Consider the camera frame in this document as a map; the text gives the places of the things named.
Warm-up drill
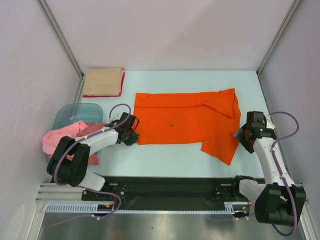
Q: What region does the orange t shirt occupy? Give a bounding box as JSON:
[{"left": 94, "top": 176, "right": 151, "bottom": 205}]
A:
[{"left": 134, "top": 88, "right": 241, "bottom": 165}]

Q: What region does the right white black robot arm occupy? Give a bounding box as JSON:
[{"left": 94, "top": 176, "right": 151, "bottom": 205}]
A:
[{"left": 230, "top": 111, "right": 307, "bottom": 228}]

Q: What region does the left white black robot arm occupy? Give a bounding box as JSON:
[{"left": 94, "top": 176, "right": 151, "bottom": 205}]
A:
[{"left": 47, "top": 112, "right": 140, "bottom": 200}]

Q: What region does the blue plastic basket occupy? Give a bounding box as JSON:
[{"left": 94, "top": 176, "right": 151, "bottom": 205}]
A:
[{"left": 46, "top": 103, "right": 104, "bottom": 162}]

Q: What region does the folded red t shirt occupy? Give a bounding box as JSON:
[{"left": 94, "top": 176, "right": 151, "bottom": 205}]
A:
[{"left": 82, "top": 67, "right": 126, "bottom": 98}]

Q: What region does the folded beige t shirt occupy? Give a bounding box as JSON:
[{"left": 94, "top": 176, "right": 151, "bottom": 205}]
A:
[{"left": 82, "top": 67, "right": 125, "bottom": 97}]

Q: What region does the light pink t shirt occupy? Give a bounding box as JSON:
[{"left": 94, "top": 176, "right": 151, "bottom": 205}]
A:
[{"left": 42, "top": 121, "right": 88, "bottom": 155}]

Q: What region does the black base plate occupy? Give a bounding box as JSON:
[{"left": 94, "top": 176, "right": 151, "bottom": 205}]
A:
[{"left": 81, "top": 175, "right": 251, "bottom": 211}]

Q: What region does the white slotted cable duct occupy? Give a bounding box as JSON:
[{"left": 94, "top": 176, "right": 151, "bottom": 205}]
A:
[{"left": 45, "top": 202, "right": 250, "bottom": 215}]

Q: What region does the left aluminium frame post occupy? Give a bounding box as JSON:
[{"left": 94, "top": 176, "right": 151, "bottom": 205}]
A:
[{"left": 36, "top": 0, "right": 84, "bottom": 103}]

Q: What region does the aluminium frame post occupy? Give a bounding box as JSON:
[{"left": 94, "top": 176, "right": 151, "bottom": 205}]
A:
[
  {"left": 36, "top": 0, "right": 84, "bottom": 103},
  {"left": 256, "top": 0, "right": 304, "bottom": 78}
]

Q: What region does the right aluminium frame post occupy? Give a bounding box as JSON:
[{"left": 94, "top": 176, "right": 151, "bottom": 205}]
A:
[{"left": 256, "top": 0, "right": 304, "bottom": 78}]

